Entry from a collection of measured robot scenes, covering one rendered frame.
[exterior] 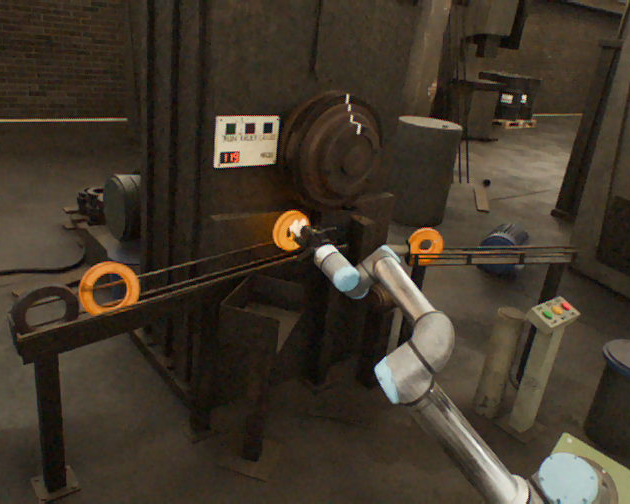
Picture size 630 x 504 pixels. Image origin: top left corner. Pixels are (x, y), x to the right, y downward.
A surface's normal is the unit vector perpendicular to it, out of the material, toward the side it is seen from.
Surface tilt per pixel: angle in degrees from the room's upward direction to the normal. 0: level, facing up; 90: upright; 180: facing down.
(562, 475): 44
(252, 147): 90
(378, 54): 90
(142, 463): 0
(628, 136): 90
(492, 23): 92
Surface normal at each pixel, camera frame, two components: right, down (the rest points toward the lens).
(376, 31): 0.62, 0.36
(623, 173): -0.90, 0.06
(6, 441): 0.12, -0.92
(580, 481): -0.40, -0.54
